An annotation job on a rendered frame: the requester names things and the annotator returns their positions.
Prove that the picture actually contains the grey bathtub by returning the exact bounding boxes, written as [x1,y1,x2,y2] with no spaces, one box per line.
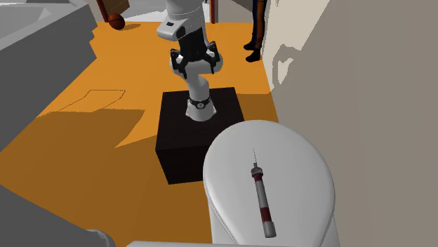
[0,0,99,152]

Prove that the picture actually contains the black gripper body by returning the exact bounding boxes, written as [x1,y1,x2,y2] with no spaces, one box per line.
[177,26,211,65]

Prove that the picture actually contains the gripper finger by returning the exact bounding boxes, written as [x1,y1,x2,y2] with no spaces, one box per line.
[170,48,188,79]
[204,40,221,75]

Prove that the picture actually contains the brown cabinet with red frame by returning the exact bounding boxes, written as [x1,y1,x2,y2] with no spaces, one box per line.
[96,0,131,23]

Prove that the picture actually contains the brown basketball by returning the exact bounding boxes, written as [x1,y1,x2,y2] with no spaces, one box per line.
[107,13,126,32]

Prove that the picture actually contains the figure in blue orange trousers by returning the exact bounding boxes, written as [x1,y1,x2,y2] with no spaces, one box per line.
[243,0,269,64]

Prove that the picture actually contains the black robot stand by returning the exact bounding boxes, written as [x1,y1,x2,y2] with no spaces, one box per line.
[155,86,246,186]

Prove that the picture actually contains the red white tower figure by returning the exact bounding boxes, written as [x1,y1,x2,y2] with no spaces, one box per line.
[251,148,278,239]

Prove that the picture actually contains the grey washbasin counter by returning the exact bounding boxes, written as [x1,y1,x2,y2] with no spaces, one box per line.
[0,184,117,247]

